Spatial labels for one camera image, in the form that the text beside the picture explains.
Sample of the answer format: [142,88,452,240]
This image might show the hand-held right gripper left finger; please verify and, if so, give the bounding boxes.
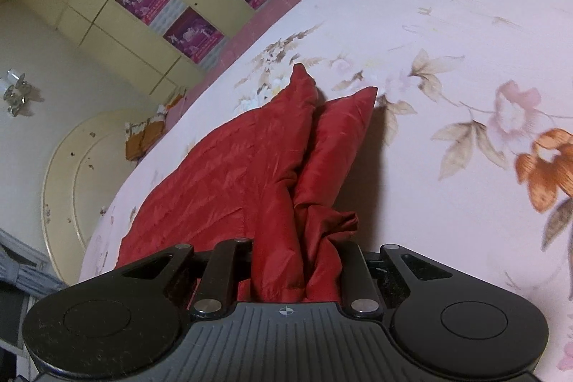
[114,238,254,317]

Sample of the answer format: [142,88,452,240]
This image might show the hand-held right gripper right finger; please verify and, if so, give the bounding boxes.
[340,244,453,315]

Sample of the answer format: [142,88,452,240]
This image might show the red puffer jacket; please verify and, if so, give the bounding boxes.
[115,63,379,305]

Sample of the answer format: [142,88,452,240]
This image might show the orange woven bag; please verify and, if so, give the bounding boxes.
[124,95,185,161]

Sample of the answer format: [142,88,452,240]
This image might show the cream round headboard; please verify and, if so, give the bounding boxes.
[41,109,157,273]

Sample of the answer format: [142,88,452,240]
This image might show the grey curtain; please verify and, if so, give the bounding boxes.
[0,229,69,302]

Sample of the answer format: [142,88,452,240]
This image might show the cream wardrobe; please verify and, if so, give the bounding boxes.
[13,0,329,98]

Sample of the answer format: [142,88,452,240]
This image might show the floral pink bed sheet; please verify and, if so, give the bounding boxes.
[80,0,573,382]

